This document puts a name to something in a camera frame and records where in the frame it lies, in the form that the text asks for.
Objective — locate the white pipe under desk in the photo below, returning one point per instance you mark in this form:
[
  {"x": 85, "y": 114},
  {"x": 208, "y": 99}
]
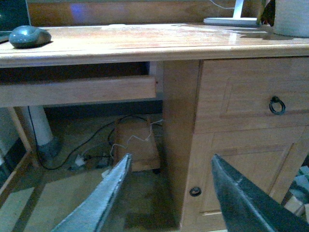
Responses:
[{"x": 48, "y": 145}]

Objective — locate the black cabinet door knob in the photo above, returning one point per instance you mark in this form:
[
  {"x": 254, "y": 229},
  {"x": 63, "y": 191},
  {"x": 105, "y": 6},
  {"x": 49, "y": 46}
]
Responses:
[{"x": 195, "y": 191}]

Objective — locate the wooden rolling box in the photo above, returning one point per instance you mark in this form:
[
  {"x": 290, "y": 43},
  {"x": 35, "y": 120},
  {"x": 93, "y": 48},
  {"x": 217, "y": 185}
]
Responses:
[{"x": 134, "y": 135}]

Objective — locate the black ring drawer pull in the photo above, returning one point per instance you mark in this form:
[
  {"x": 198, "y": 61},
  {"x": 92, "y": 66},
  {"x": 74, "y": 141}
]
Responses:
[{"x": 277, "y": 106}]

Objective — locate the dark grey computer mouse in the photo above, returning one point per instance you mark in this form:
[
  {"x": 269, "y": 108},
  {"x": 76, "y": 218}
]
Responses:
[{"x": 29, "y": 37}]

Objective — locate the white desk lamp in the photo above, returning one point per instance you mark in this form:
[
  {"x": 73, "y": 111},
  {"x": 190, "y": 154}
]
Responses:
[{"x": 235, "y": 21}]

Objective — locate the grey open laptop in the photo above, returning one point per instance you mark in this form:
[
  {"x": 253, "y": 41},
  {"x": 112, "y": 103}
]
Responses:
[{"x": 13, "y": 13}]

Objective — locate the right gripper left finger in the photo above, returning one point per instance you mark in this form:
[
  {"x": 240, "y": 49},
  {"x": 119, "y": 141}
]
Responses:
[{"x": 91, "y": 214}]

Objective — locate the white power plug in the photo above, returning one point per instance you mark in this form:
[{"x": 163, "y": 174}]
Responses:
[{"x": 79, "y": 161}]

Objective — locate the grey cylindrical container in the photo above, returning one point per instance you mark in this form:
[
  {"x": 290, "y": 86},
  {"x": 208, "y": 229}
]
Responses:
[{"x": 292, "y": 18}]

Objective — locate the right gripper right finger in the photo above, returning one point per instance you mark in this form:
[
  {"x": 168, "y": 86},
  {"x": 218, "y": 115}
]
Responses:
[{"x": 245, "y": 207}]

